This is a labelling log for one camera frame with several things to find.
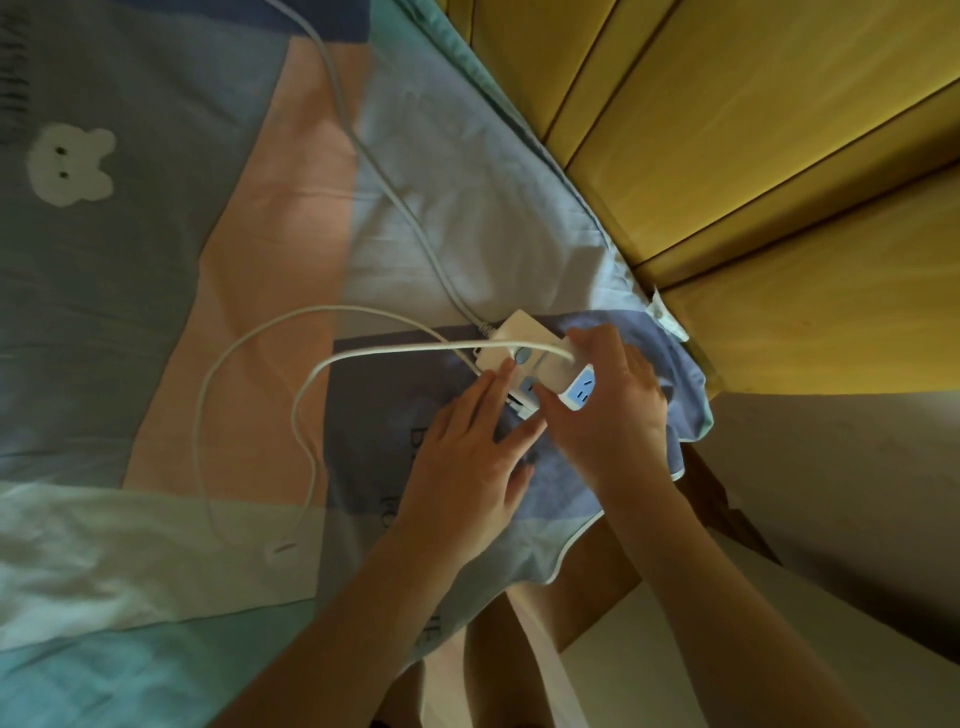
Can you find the thick white charging cable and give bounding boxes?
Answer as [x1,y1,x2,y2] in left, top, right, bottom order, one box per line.
[271,341,577,556]

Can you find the white power strip blue sockets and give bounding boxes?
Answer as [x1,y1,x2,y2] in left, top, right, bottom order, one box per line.
[474,309,598,421]

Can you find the thin white charging cable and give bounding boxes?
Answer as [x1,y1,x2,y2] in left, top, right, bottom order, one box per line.
[192,303,485,555]

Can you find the yellow wooden wardrobe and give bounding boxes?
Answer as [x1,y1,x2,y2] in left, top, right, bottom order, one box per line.
[442,0,960,400]

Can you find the person's right forearm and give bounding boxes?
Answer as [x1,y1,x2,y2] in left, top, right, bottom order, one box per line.
[596,457,875,728]

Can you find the person's left forearm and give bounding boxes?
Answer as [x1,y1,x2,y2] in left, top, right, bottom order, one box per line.
[206,521,483,728]

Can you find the person's right hand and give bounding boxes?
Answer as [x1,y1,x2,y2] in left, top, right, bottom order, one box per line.
[532,323,672,498]

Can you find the pastel patchwork bed sheet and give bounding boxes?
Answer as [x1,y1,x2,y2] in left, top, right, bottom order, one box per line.
[0,0,719,728]

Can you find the white cloth label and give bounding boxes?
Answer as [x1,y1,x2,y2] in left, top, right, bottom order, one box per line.
[648,288,692,344]

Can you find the person's left hand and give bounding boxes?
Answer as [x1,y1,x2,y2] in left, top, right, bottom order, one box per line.
[388,357,551,576]

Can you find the grey power strip cord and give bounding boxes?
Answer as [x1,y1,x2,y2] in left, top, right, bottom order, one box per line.
[264,0,498,339]

